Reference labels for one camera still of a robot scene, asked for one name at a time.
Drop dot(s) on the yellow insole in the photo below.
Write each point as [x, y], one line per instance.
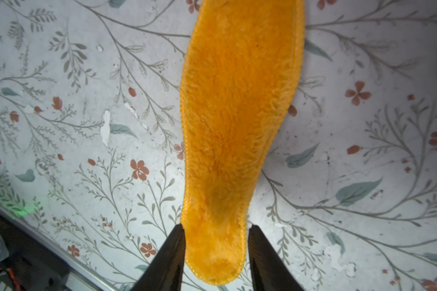
[241, 71]

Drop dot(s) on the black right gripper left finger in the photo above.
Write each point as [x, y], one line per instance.
[165, 272]

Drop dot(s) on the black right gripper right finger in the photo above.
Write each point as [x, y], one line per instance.
[268, 271]

